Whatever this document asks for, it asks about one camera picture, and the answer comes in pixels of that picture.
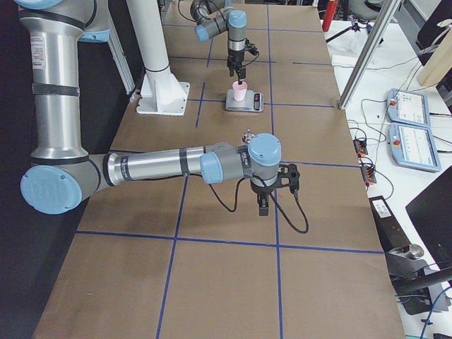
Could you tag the aluminium frame post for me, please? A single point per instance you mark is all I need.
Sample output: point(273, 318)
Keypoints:
point(387, 11)

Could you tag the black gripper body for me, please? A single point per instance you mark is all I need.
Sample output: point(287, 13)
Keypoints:
point(235, 58)
point(260, 192)

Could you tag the black monitor stand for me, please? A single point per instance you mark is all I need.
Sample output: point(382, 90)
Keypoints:
point(417, 273)

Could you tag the glass sauce bottle metal spout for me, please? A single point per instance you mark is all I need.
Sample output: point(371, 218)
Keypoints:
point(247, 136)

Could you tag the white digital kitchen scale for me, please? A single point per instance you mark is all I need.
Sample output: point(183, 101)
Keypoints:
point(252, 102)

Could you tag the blue teach pendant far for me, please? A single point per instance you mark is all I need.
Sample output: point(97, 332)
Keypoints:
point(408, 107)

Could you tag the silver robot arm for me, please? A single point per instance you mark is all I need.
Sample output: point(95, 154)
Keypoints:
point(62, 172)
point(213, 18)

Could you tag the blue teach pendant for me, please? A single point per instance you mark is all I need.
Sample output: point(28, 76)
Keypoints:
point(408, 107)
point(413, 147)

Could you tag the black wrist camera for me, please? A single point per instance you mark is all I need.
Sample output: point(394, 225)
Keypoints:
point(288, 177)
point(251, 48)

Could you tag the blue teach pendant near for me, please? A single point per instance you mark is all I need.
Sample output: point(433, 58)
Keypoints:
point(413, 147)

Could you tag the pink plastic cup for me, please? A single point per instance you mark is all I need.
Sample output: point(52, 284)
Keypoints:
point(239, 89)

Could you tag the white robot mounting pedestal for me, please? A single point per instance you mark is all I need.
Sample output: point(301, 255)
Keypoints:
point(161, 93)

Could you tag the red cylinder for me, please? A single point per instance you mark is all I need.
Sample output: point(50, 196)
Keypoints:
point(329, 14)

